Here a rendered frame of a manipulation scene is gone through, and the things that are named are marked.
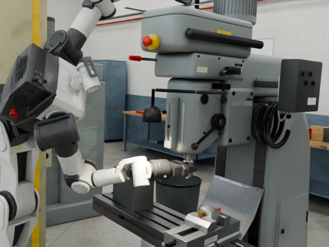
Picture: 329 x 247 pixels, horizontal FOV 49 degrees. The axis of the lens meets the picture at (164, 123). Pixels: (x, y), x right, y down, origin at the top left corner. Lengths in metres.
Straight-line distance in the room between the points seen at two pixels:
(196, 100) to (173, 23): 0.32
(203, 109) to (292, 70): 0.38
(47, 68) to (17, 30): 1.53
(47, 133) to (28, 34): 1.73
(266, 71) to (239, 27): 0.30
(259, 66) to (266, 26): 4.74
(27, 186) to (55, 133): 0.50
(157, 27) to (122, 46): 8.04
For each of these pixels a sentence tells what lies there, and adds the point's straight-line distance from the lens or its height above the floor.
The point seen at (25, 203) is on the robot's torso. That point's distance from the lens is 1.81.
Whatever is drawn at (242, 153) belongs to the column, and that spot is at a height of 1.27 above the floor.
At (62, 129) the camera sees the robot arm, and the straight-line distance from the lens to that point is 1.36.
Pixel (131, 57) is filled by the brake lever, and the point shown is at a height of 1.70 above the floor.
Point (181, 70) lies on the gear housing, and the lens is 1.43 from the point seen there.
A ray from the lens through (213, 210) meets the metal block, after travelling 1.54.
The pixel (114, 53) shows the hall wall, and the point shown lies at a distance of 9.74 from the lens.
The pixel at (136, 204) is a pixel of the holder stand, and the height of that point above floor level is 1.00.
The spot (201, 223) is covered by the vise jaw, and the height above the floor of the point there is 1.06.
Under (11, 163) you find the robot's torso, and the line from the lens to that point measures 1.72.
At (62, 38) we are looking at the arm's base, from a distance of 1.61.
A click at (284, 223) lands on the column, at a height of 0.94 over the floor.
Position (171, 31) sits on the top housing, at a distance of 1.36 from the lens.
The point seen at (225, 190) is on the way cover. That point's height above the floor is 1.06.
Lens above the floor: 1.62
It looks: 7 degrees down
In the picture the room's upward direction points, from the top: 3 degrees clockwise
